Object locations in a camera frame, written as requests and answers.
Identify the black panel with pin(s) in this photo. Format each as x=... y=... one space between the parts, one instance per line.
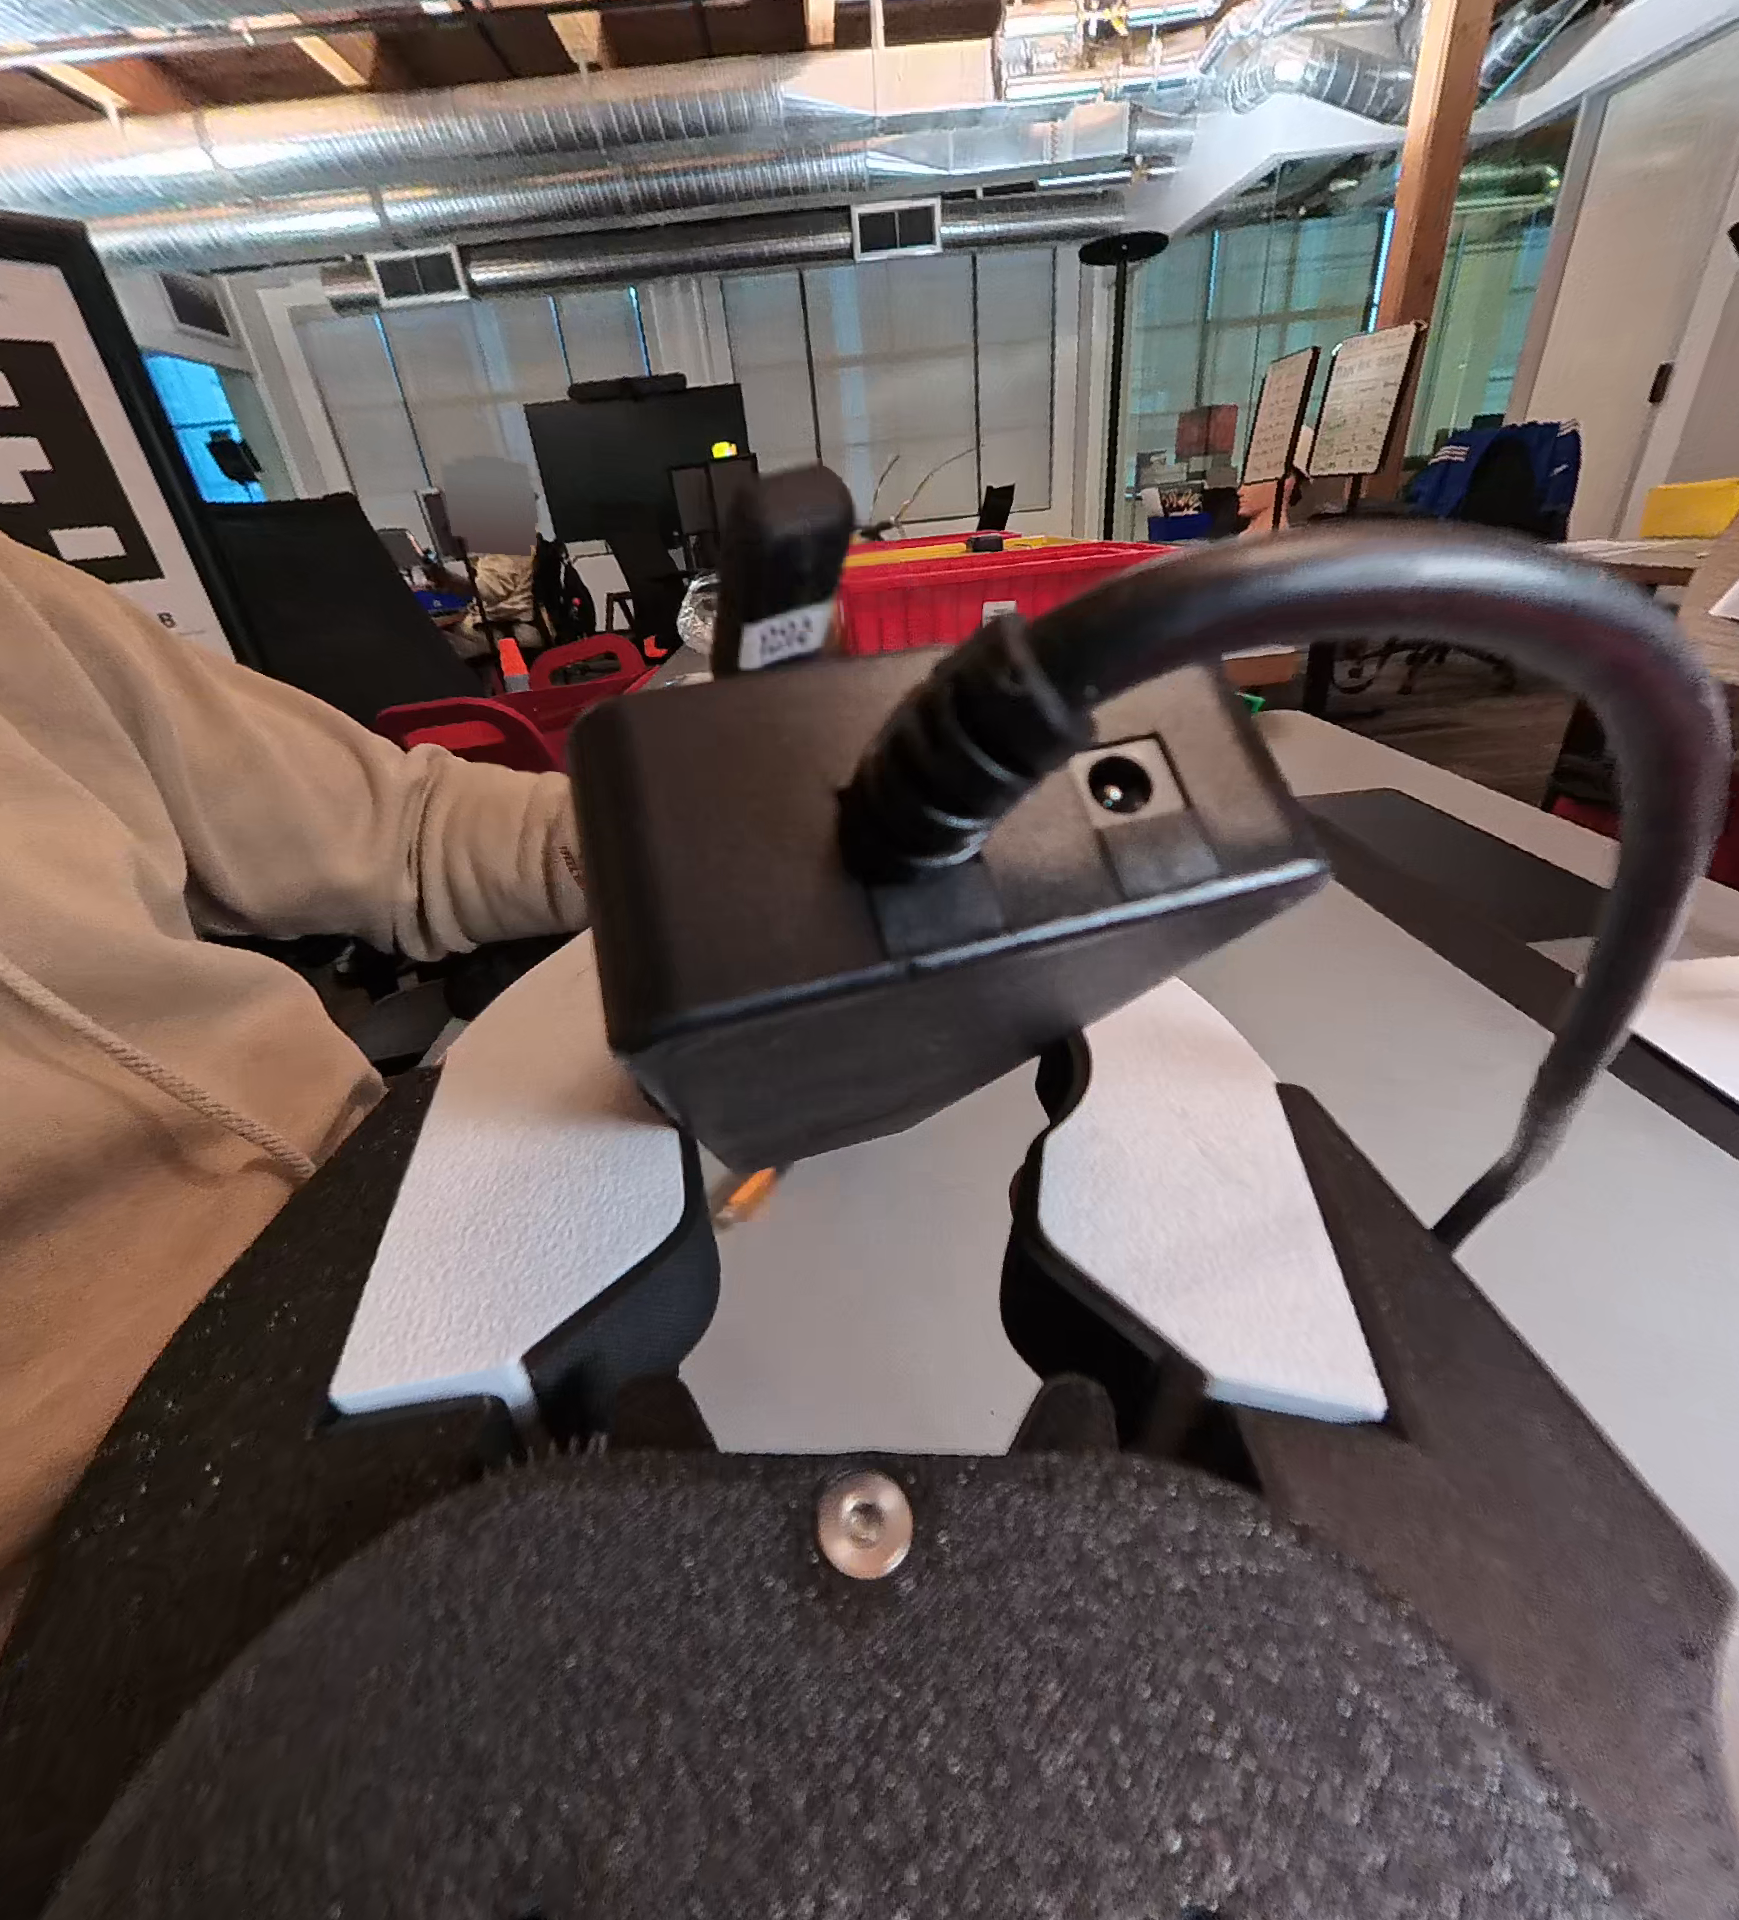
x=321 y=601

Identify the person's left forearm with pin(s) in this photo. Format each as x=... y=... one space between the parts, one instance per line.
x=405 y=841

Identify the blue jacket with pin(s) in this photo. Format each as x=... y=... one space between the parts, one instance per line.
x=1490 y=479

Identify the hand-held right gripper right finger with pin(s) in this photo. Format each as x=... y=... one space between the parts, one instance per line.
x=1198 y=1232

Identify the wooden pillar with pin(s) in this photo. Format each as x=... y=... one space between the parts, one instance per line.
x=1430 y=226

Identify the silver air duct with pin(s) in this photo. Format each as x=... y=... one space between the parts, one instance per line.
x=433 y=165

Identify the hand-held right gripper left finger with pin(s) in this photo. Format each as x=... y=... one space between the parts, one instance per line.
x=509 y=1201

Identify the black table mat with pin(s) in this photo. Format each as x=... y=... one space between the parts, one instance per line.
x=1438 y=854

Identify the red chair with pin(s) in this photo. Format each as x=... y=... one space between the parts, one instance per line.
x=479 y=737

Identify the black tv screen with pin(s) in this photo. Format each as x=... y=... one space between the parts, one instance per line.
x=614 y=465

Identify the black usb hub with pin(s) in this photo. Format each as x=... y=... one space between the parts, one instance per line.
x=1409 y=578
x=749 y=871

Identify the person's beige hoodie torso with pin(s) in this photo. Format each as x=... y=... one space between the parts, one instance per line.
x=74 y=975

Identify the small whiteboard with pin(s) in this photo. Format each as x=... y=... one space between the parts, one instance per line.
x=1276 y=417

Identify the long red bin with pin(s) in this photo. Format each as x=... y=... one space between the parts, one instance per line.
x=1003 y=598

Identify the yellow bin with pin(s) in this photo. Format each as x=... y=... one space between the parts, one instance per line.
x=1700 y=514

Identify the large whiteboard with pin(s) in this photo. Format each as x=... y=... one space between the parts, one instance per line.
x=1360 y=402

